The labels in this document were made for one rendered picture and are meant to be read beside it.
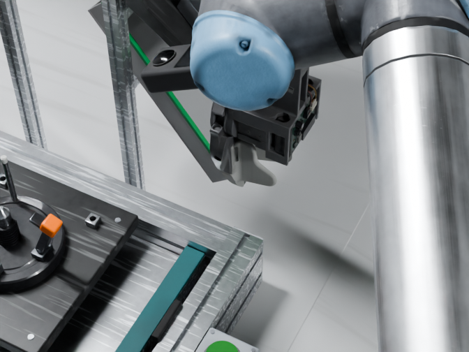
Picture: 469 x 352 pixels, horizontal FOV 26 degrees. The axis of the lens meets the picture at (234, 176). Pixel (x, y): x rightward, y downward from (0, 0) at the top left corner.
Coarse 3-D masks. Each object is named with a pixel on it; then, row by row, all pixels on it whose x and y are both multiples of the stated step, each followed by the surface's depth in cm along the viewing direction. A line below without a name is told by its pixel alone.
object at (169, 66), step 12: (168, 48) 98; (180, 48) 97; (156, 60) 97; (168, 60) 96; (180, 60) 95; (144, 72) 97; (156, 72) 96; (168, 72) 95; (180, 72) 94; (144, 84) 98; (156, 84) 97; (168, 84) 96; (180, 84) 95; (192, 84) 94
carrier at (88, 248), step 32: (0, 160) 141; (0, 192) 137; (32, 192) 137; (64, 192) 137; (0, 224) 126; (32, 224) 131; (64, 224) 134; (128, 224) 134; (0, 256) 128; (32, 256) 128; (64, 256) 131; (96, 256) 131; (0, 288) 127; (32, 288) 128; (64, 288) 128; (0, 320) 125; (32, 320) 125; (64, 320) 125
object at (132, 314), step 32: (128, 256) 137; (160, 256) 137; (192, 256) 134; (96, 288) 134; (128, 288) 134; (160, 288) 130; (192, 288) 134; (96, 320) 131; (128, 320) 131; (160, 320) 127
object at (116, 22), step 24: (0, 0) 128; (120, 0) 119; (0, 24) 132; (120, 24) 121; (24, 48) 136; (120, 48) 123; (24, 72) 138; (120, 72) 127; (24, 96) 141; (120, 96) 131; (24, 120) 146; (120, 120) 134; (120, 144) 138
